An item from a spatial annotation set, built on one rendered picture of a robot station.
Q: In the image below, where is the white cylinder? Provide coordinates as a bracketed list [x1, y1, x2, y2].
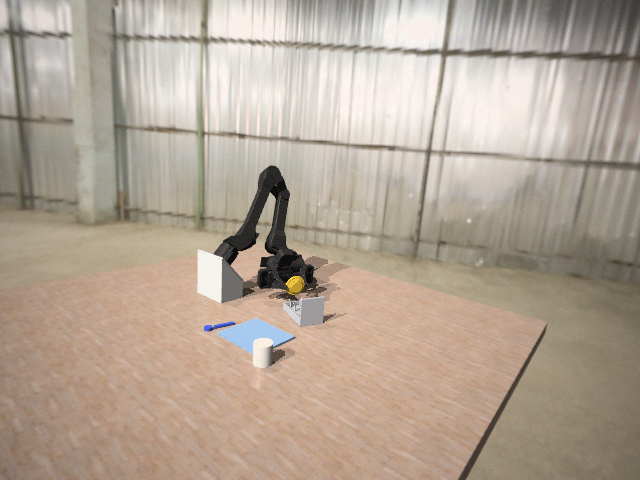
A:
[253, 338, 273, 368]

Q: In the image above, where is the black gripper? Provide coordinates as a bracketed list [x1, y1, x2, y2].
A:
[257, 263, 314, 289]

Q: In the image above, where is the light blue flat mat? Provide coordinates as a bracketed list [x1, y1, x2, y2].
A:
[218, 318, 295, 354]

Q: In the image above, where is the yellow plate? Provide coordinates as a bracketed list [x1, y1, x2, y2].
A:
[286, 276, 305, 295]

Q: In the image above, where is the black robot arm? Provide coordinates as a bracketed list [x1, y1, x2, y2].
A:
[213, 165, 305, 272]

